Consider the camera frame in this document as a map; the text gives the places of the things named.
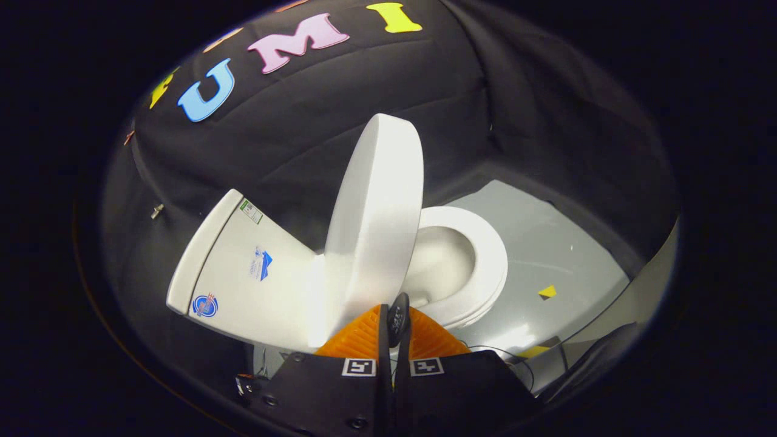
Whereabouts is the white toilet tank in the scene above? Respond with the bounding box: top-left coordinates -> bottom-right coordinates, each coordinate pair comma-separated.
166,188 -> 331,353

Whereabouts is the white toilet bowl with seat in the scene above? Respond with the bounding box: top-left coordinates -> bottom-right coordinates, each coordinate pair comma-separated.
401,206 -> 509,330

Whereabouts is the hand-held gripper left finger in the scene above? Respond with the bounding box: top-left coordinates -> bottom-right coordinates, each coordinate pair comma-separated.
250,302 -> 392,437

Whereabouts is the black backdrop cloth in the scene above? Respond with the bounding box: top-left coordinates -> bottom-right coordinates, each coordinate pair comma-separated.
100,0 -> 680,389

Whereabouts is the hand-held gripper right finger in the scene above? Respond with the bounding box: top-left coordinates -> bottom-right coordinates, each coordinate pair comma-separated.
392,305 -> 542,437

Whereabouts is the thin black cable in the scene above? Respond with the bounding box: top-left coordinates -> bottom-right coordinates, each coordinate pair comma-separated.
466,344 -> 536,393

